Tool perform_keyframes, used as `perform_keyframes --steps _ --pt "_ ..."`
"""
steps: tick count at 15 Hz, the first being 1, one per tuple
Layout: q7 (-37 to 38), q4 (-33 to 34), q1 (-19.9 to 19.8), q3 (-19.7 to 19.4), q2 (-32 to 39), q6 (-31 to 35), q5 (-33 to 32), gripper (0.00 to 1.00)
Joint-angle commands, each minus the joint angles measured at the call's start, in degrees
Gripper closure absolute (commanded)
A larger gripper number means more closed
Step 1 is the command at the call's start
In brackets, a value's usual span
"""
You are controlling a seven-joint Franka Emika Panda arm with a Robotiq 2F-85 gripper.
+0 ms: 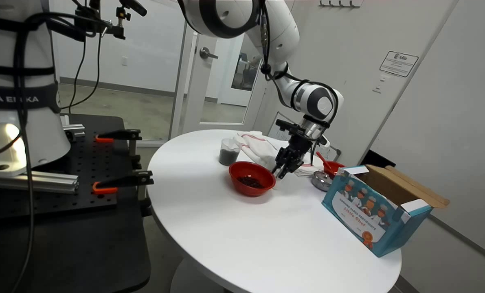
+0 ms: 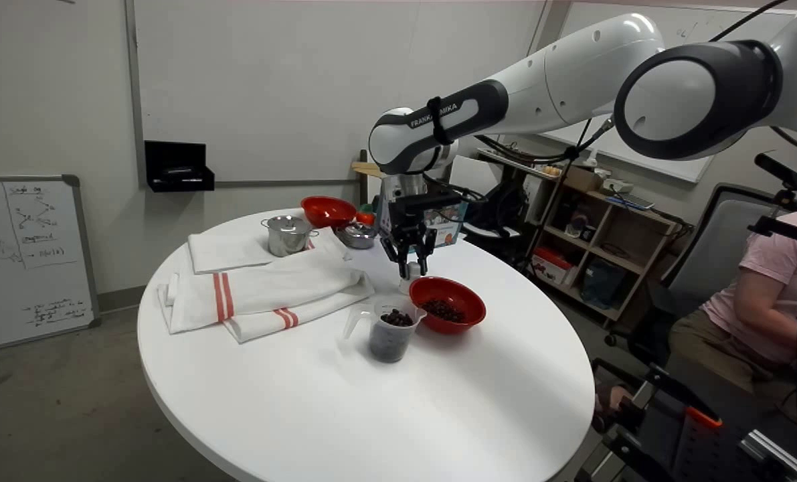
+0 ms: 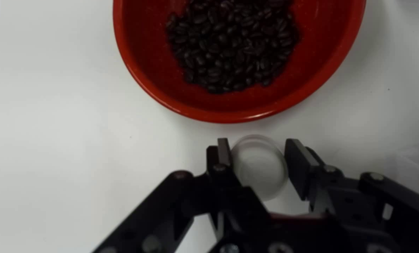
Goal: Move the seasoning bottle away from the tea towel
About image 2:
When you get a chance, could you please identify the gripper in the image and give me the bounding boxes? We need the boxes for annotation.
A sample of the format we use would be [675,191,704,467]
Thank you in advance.
[380,209,438,279]

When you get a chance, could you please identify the white seasoning bottle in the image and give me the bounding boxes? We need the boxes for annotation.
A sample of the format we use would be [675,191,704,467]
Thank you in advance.
[398,262,424,296]

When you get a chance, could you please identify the white red-striped tea towel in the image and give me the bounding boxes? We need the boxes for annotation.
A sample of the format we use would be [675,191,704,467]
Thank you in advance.
[157,249,376,344]

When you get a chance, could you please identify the white folded tea towel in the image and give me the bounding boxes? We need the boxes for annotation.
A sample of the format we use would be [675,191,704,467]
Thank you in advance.
[188,230,353,276]

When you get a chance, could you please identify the colourful cardboard box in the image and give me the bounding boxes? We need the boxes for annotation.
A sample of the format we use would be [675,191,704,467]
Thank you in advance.
[377,198,470,249]

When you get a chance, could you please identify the small steel pot with lid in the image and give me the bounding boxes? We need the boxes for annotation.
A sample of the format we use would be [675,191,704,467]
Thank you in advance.
[334,222,379,250]

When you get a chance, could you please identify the red bowl with beans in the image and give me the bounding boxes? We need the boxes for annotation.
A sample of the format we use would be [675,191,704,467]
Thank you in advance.
[408,276,487,336]

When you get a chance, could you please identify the clear measuring cup with beans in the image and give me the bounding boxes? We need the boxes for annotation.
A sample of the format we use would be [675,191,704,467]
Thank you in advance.
[342,294,428,365]

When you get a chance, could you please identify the wooden chair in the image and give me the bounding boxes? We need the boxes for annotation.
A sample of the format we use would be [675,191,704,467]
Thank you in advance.
[351,149,390,207]

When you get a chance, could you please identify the empty red bowl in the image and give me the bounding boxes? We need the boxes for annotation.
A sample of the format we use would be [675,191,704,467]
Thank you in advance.
[300,195,358,230]

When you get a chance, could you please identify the red and white box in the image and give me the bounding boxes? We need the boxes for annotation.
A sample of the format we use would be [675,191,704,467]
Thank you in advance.
[531,246,575,287]

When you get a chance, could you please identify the brown cardboard box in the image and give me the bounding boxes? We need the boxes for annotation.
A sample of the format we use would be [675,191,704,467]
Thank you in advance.
[561,165,604,195]

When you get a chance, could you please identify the blue bag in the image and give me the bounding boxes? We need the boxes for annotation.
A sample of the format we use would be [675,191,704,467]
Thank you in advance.
[580,257,628,310]

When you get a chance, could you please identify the wooden shelf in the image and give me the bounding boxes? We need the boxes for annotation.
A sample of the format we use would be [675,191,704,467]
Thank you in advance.
[524,165,681,323]

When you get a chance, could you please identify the grey office chair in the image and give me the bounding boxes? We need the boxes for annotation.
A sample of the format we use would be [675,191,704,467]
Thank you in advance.
[604,183,795,376]

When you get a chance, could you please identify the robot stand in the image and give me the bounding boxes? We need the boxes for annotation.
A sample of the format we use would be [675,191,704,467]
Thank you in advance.
[574,357,797,482]

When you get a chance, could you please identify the person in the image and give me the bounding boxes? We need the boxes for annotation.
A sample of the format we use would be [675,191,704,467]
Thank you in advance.
[594,208,797,434]

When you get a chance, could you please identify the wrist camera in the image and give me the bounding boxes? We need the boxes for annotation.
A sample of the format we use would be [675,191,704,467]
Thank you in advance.
[388,191,466,214]

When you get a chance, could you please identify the black wall tray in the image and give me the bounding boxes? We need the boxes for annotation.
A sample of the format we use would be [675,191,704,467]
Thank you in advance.
[144,139,216,194]

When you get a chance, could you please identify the whiteboard with grey frame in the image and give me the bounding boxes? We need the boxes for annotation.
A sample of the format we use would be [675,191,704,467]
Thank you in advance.
[0,174,102,356]

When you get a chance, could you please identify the camera on mount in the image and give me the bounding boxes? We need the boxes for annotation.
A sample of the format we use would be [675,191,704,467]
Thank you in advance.
[746,152,797,424]

